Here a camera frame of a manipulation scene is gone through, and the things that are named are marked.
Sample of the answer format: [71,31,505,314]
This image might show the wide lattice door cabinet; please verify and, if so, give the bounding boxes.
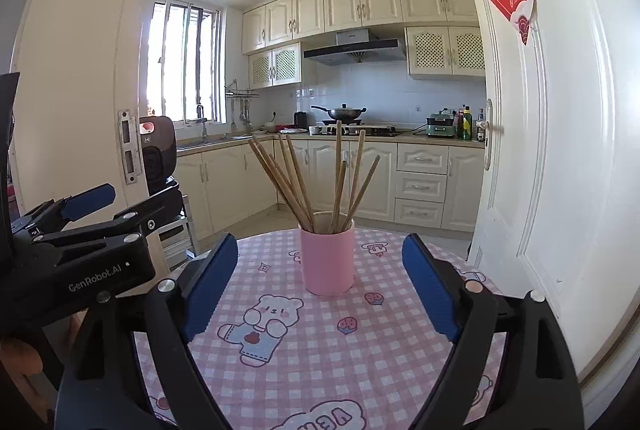
[405,26,487,80]

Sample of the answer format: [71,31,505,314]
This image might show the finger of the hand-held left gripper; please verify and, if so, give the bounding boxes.
[10,183,117,233]
[32,188,184,261]

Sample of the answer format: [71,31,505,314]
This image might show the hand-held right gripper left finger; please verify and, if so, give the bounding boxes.
[54,231,240,430]

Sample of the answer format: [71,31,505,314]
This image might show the kitchen window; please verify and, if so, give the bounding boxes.
[146,0,227,127]

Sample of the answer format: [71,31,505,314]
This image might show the metal stool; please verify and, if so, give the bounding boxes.
[152,195,198,268]

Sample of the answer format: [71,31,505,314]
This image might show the hanging kitchen utensils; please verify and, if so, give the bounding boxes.
[230,99,253,131]

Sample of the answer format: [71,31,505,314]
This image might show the bundle of wooden chopsticks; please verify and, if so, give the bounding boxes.
[248,120,382,235]

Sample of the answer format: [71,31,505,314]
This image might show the pink checked tablecloth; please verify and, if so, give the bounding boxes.
[131,229,506,430]

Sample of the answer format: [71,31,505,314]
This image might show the wok with lid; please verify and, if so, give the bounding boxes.
[311,104,367,122]

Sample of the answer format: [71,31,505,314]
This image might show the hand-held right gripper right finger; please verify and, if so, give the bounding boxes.
[401,232,586,430]

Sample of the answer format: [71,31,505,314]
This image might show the metal door strike plate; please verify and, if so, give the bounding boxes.
[117,109,139,187]

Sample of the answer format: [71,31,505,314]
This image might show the range hood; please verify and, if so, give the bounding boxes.
[303,28,407,66]

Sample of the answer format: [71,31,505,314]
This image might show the person's left forearm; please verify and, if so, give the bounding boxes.
[0,337,45,386]

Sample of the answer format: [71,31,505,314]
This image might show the wall utensil rack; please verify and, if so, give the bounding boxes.
[224,80,260,100]

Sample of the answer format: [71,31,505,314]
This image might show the metal door handle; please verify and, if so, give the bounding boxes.
[482,98,505,171]

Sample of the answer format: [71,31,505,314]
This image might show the gas stove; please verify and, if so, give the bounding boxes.
[320,120,401,137]

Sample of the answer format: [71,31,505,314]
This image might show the pink cup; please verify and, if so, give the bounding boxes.
[299,211,356,297]

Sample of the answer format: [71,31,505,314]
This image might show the narrow lattice door cabinet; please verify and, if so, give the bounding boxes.
[248,42,302,90]

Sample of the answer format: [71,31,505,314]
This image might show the green cooking appliance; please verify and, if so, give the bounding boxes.
[426,110,457,138]

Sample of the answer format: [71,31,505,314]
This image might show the brown appliance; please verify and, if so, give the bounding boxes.
[138,116,183,211]

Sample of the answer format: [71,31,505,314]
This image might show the cream wall cabinet row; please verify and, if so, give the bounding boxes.
[241,0,480,56]

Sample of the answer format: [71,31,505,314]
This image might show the white door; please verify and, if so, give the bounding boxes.
[445,0,640,426]

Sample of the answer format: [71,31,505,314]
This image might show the cream base cabinets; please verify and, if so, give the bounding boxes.
[174,137,486,243]

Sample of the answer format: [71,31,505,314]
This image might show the steel sink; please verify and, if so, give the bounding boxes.
[176,135,251,150]

